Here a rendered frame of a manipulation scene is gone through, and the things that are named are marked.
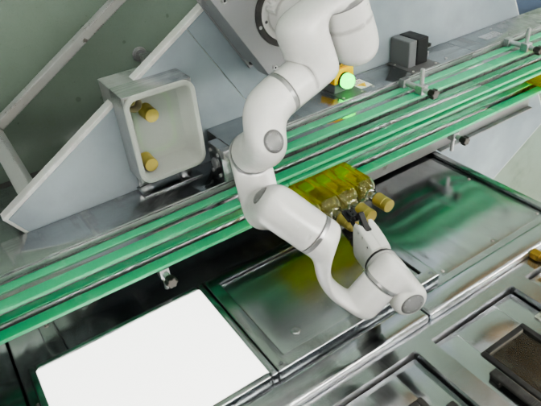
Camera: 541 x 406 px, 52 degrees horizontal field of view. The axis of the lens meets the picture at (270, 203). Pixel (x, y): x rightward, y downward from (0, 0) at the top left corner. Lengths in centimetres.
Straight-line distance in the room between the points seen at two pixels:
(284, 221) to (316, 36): 33
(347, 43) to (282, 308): 61
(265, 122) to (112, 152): 53
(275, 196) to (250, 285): 44
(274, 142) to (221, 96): 53
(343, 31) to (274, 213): 37
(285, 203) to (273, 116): 15
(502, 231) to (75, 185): 112
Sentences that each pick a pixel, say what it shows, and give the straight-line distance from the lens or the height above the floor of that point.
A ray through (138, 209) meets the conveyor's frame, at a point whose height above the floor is 84.
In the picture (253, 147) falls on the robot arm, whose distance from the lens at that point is 96.
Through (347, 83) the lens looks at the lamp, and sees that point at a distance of 158.
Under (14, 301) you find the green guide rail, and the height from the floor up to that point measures 96.
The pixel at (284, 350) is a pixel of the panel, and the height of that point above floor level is 128.
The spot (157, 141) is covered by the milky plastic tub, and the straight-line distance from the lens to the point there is 141.
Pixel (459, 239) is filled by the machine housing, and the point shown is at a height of 123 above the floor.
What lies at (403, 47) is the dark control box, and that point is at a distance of 176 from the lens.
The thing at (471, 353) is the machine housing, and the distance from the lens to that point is 131.
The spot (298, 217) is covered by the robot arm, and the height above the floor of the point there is 130.
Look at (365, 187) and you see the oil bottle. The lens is 142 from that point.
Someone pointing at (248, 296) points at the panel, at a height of 109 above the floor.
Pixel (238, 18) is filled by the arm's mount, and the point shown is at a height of 86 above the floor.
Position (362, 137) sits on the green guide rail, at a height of 94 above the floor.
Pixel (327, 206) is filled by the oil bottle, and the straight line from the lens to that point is 136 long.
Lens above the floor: 196
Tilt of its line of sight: 45 degrees down
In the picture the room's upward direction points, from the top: 128 degrees clockwise
